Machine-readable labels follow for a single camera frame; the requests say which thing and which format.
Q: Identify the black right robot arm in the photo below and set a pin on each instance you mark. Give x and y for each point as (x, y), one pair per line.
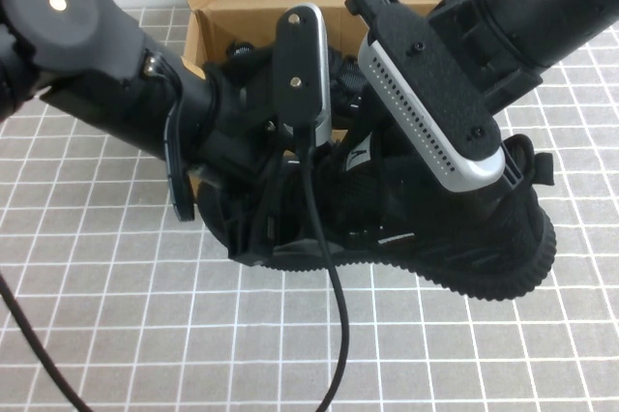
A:
(556, 1)

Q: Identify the grey white-grid tablecloth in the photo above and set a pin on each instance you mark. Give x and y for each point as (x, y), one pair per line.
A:
(145, 325)

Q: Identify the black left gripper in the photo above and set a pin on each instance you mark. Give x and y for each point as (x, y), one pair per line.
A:
(242, 112)

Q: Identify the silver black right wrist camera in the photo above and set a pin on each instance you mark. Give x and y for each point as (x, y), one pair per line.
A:
(435, 88)

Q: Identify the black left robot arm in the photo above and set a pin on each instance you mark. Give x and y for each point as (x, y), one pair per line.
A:
(97, 59)

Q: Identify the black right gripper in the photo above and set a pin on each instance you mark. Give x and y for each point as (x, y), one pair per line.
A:
(483, 44)

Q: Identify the brown cardboard shoe box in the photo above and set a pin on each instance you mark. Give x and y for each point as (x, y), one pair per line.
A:
(251, 6)

